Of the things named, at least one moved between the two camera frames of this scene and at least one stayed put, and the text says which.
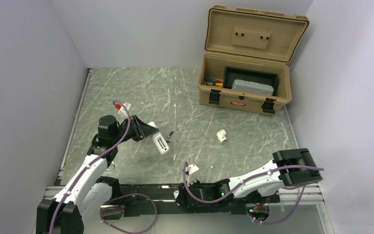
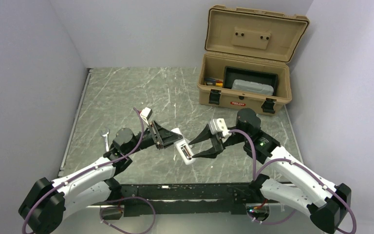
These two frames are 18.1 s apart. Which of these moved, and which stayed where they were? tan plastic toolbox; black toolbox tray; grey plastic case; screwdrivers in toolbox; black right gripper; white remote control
Moved: black right gripper; white remote control
Stayed: grey plastic case; tan plastic toolbox; screwdrivers in toolbox; black toolbox tray
